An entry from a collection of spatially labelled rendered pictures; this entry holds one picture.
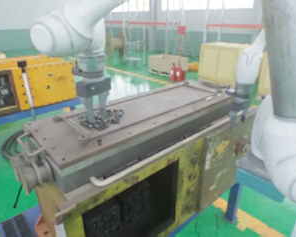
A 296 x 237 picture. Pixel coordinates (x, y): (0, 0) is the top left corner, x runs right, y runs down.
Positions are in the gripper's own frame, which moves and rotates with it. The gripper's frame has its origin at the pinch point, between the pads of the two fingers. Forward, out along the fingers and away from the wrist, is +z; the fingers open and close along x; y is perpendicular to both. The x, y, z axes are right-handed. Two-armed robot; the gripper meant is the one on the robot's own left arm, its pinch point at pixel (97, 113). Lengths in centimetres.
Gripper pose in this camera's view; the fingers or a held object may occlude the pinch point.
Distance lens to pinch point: 88.5
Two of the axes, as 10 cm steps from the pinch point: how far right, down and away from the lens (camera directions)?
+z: 0.0, 9.1, 4.1
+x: 5.5, -3.4, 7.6
